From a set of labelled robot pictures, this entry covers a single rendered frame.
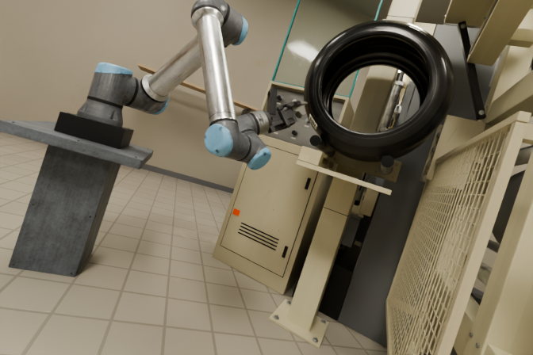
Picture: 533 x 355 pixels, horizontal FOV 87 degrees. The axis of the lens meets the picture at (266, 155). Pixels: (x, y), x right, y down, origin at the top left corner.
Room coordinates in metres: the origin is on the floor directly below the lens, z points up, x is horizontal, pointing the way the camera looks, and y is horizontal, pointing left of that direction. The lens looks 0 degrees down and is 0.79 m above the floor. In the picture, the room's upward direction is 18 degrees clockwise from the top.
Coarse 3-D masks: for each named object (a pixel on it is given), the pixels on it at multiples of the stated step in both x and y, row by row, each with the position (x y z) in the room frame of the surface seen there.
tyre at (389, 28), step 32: (352, 32) 1.13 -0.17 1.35; (384, 32) 1.07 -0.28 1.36; (416, 32) 1.04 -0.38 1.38; (320, 64) 1.16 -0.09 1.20; (352, 64) 1.37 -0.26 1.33; (384, 64) 1.34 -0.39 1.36; (416, 64) 1.26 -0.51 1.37; (448, 64) 1.01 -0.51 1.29; (320, 96) 1.14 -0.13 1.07; (448, 96) 1.00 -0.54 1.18; (320, 128) 1.14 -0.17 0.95; (416, 128) 1.00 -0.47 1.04
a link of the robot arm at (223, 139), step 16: (208, 0) 1.00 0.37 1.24; (192, 16) 1.01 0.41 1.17; (208, 16) 0.99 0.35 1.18; (224, 16) 1.08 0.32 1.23; (208, 32) 0.96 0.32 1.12; (208, 48) 0.94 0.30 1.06; (208, 64) 0.92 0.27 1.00; (224, 64) 0.94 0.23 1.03; (208, 80) 0.91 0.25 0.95; (224, 80) 0.91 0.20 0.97; (208, 96) 0.89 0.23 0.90; (224, 96) 0.88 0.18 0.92; (208, 112) 0.89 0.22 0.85; (224, 112) 0.86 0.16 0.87; (208, 128) 0.84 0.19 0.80; (224, 128) 0.82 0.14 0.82; (208, 144) 0.84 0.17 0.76; (224, 144) 0.81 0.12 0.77; (240, 144) 0.85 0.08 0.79; (240, 160) 0.91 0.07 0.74
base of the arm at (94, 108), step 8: (88, 96) 1.27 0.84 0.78; (88, 104) 1.25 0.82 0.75; (96, 104) 1.25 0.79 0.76; (104, 104) 1.26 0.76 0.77; (112, 104) 1.28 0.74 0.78; (80, 112) 1.24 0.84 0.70; (88, 112) 1.24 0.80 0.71; (96, 112) 1.24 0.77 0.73; (104, 112) 1.26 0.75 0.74; (112, 112) 1.28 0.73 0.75; (120, 112) 1.33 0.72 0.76; (96, 120) 1.24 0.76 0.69; (104, 120) 1.26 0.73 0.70; (112, 120) 1.28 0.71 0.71; (120, 120) 1.32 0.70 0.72
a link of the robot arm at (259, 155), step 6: (246, 132) 0.97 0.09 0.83; (252, 132) 0.98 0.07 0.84; (252, 138) 0.92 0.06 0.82; (258, 138) 0.96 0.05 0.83; (252, 144) 0.90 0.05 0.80; (258, 144) 0.93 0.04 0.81; (264, 144) 0.96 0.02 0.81; (252, 150) 0.90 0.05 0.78; (258, 150) 0.92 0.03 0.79; (264, 150) 0.92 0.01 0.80; (252, 156) 0.91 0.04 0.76; (258, 156) 0.91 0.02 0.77; (264, 156) 0.93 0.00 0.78; (270, 156) 0.96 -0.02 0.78; (246, 162) 0.94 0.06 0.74; (252, 162) 0.92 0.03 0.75; (258, 162) 0.94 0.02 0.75; (264, 162) 0.96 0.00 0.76; (252, 168) 0.94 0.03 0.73; (258, 168) 0.96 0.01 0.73
